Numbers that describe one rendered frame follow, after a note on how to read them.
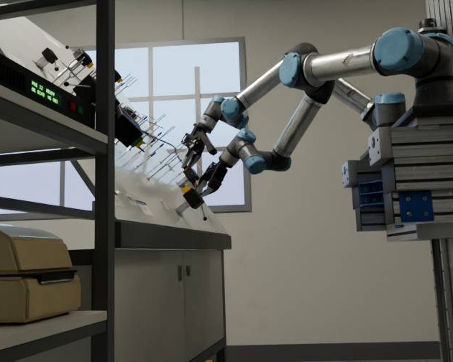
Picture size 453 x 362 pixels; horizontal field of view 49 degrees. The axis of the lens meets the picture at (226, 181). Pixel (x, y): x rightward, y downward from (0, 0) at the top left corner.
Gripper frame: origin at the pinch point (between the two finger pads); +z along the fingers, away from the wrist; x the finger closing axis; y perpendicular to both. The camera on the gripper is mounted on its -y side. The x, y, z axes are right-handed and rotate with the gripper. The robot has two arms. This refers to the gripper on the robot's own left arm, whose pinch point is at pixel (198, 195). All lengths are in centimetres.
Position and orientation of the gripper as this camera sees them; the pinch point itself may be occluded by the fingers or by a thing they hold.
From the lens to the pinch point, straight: 209.7
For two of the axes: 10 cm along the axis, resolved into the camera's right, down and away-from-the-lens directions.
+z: -6.0, 7.0, 3.9
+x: -8.0, -5.6, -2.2
